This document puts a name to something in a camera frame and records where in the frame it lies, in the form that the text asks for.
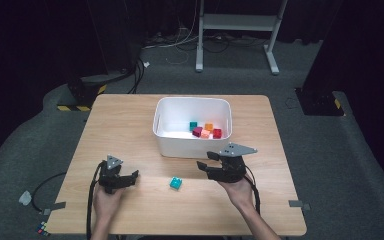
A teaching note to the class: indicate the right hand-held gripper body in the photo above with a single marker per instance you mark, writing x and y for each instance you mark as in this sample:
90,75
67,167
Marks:
232,168

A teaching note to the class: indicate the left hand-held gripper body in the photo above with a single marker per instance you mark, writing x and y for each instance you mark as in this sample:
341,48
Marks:
109,177

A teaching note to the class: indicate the red toy block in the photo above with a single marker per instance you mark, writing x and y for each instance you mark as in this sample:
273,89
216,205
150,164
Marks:
217,133

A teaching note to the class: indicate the peach toy block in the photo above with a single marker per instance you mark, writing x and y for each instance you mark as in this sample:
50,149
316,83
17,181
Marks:
205,134

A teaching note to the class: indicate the magenta toy block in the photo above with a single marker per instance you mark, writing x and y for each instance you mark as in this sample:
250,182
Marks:
197,131

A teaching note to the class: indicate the orange toy block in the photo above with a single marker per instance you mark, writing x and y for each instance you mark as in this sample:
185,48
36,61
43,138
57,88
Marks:
208,126

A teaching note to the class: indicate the teal white-studded toy block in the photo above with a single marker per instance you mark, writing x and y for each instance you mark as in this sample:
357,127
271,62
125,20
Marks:
176,183

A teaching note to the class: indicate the white plastic bin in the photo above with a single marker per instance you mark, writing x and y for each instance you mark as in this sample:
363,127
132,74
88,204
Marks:
180,113

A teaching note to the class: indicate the person's left hand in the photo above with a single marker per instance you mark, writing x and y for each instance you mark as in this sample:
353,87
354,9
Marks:
105,202

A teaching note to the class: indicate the person's right hand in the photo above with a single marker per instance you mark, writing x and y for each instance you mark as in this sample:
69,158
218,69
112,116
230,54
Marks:
240,195

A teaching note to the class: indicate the grey tape strip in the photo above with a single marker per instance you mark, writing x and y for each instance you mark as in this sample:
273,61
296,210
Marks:
299,204
55,206

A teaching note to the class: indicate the small colourful puzzle cube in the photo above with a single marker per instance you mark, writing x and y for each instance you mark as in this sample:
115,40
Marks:
42,228

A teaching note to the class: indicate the white tape lump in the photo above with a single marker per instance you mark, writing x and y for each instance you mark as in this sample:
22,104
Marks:
25,197

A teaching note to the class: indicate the black yellow-striped stand base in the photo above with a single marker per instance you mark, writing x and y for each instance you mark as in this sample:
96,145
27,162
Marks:
316,103
83,93

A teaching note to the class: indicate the white metal stand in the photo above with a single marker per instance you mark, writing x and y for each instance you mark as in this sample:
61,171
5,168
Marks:
240,21

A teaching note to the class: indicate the black curtain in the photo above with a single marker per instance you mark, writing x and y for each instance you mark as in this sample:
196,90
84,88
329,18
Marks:
30,50
363,50

